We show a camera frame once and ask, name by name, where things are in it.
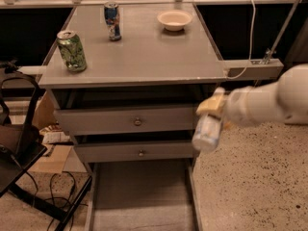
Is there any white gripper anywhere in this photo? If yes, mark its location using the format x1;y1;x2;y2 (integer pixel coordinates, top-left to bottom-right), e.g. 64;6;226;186
196;83;281;130

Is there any blue label plastic bottle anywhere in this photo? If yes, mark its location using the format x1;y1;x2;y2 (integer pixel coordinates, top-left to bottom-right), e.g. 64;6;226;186
192;114;222;153

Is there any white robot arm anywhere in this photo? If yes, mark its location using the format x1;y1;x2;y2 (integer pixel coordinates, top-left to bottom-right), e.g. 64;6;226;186
196;64;308;128

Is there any grey drawer cabinet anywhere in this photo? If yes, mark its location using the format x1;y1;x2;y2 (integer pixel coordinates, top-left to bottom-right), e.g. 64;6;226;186
38;2;229;166

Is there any grey middle drawer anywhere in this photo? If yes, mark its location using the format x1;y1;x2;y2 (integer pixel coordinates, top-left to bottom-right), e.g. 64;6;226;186
74;140;199;163

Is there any grey open bottom drawer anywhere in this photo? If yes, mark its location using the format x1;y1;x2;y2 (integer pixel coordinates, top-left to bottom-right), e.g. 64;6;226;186
85;159;203;231

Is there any grey top drawer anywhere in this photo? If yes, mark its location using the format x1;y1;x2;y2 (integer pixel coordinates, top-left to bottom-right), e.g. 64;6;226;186
54;104;197;136

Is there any metal diagonal rod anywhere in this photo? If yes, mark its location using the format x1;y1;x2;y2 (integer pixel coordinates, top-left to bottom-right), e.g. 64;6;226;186
261;0;308;65

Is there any dark cabinet at right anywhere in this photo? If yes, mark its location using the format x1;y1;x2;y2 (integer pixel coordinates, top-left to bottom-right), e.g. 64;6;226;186
284;18;308;69

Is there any white paper bowl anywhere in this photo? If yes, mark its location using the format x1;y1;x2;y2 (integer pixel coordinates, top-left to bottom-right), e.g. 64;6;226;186
157;10;193;32

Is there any blue soda can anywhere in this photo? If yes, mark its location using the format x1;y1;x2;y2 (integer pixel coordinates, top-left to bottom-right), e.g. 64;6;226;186
104;2;121;41

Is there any green soda can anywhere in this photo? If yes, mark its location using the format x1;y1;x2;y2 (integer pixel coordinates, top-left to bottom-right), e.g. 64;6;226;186
57;30;87;72

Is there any cardboard piece on floor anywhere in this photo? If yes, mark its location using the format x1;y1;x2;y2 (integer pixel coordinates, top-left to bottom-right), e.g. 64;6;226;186
29;144;71;173

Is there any black chair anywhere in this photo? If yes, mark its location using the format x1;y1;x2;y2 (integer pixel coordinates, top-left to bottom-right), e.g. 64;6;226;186
0;68;92;231

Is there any grey metal rail beam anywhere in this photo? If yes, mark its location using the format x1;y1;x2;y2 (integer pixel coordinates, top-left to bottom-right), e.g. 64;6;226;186
223;59;284;81

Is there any white cable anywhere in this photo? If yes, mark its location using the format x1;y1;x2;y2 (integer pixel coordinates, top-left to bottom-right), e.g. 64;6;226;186
226;0;257;81

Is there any black floor cable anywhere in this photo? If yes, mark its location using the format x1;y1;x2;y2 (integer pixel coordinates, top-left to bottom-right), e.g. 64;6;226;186
22;170;90;231

